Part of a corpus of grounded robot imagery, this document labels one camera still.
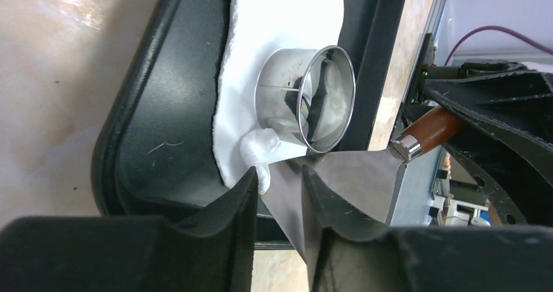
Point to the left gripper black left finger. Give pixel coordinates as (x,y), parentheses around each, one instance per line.
(211,250)

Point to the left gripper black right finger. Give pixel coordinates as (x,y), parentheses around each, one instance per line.
(346,250)

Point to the metal scraper wooden handle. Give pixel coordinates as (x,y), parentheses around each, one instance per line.
(373,182)

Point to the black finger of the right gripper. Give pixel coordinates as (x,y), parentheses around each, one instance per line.
(517,181)

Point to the clear glass cup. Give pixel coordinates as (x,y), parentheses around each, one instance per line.
(307,96)

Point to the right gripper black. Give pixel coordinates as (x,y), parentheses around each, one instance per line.
(514,108)

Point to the black baking tray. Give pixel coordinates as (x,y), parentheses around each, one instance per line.
(154,154)

